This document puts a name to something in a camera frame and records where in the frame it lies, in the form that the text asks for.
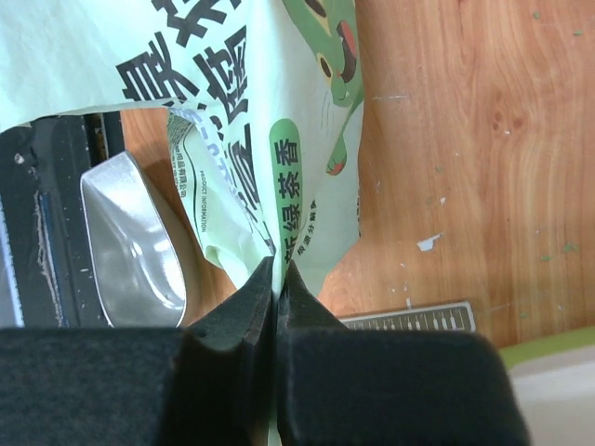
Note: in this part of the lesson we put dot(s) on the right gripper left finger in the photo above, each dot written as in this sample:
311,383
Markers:
206,384

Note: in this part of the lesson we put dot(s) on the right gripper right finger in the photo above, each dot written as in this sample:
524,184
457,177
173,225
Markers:
337,386

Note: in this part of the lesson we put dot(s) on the metal litter scoop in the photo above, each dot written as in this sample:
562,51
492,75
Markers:
136,269

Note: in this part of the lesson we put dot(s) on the white plastic bag clip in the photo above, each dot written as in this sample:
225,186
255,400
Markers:
456,317

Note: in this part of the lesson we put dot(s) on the beige green litter box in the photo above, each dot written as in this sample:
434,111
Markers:
553,380

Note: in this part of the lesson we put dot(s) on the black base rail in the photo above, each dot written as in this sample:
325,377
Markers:
47,277

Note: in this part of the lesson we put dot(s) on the green cat litter bag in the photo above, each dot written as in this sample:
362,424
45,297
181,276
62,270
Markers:
265,103

